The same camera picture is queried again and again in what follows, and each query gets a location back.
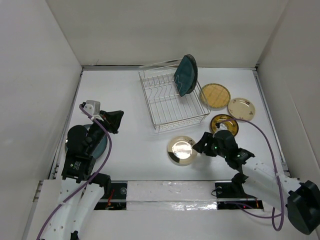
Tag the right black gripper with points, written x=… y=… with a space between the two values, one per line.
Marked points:
x=200 y=146

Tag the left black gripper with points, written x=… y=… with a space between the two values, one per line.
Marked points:
x=112 y=119

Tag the shiny gold cream plate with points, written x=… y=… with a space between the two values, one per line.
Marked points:
x=180 y=150

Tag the teal round plate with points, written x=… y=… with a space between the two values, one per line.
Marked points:
x=76 y=140

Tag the dark gold ornate plate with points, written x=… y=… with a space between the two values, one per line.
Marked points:
x=231 y=126

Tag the yellow woven pattern plate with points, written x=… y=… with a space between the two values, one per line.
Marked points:
x=215 y=95

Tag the cream floral small plate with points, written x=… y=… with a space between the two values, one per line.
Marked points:
x=241 y=108

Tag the teal square plate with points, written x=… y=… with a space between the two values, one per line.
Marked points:
x=186 y=75

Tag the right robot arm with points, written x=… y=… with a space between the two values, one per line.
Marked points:
x=299 y=201

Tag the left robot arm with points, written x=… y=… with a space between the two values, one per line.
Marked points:
x=81 y=187

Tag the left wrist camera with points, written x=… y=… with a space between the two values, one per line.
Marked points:
x=91 y=107

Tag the wire dish rack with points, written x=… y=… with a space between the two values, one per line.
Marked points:
x=167 y=109

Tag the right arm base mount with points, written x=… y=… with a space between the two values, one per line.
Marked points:
x=228 y=198

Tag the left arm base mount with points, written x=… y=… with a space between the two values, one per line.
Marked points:
x=117 y=200

